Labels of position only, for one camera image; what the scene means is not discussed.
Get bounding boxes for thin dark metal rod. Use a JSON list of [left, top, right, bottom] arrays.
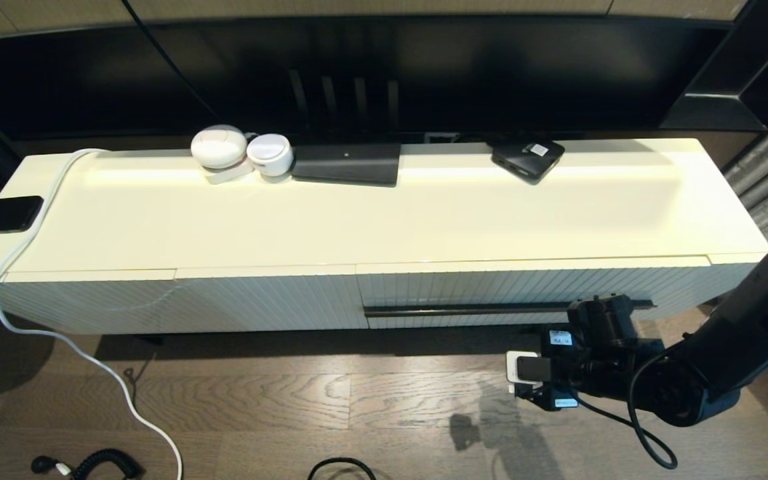
[[364, 299, 655, 318]]

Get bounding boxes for black shelf unit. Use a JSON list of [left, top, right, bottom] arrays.
[[657, 0, 768, 133]]

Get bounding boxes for black coiled cable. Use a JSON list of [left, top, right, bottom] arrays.
[[31, 449, 146, 480]]

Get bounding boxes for black looped floor cable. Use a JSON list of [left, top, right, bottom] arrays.
[[307, 457, 377, 480]]

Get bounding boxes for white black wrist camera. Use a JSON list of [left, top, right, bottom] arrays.
[[505, 351, 553, 395]]

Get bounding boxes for white TV cabinet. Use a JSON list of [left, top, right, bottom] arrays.
[[0, 138, 768, 336]]

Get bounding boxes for large white round device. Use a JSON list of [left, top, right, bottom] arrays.
[[191, 125, 249, 169]]

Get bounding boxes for flat black rectangular box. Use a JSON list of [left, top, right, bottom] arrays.
[[291, 143, 402, 186]]

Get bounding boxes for white ribbed drawer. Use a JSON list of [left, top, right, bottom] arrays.
[[356, 255, 711, 331]]

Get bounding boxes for thin black wall cable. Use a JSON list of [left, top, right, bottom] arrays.
[[120, 0, 219, 122]]

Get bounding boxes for black television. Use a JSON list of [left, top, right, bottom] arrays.
[[0, 17, 735, 144]]

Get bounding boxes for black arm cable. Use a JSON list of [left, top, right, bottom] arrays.
[[577, 353, 679, 470]]

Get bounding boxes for small black box white label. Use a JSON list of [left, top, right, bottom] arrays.
[[491, 138, 566, 185]]

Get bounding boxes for small white round device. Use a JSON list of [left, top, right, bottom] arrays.
[[246, 133, 295, 177]]

